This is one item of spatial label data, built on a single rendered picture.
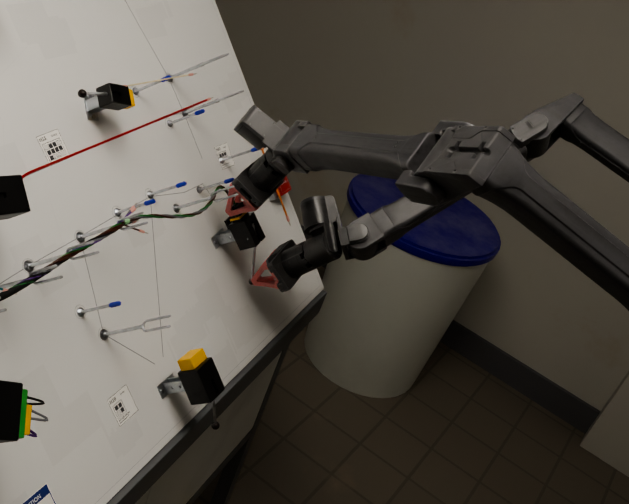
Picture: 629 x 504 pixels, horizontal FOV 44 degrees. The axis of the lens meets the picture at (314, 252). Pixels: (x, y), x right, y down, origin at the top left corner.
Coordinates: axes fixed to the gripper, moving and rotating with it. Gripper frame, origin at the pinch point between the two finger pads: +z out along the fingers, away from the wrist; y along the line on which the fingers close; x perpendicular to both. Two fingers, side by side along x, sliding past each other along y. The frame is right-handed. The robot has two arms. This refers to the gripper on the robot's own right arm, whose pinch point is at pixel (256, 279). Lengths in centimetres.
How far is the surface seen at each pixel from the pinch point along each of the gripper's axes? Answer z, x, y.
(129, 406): 4.4, -0.8, 39.8
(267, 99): 88, -22, -190
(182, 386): 0.7, 2.6, 31.7
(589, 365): 6, 132, -152
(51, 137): -3, -42, 27
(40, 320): 1, -21, 46
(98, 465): 5, 2, 50
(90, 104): -4.9, -43.9, 16.2
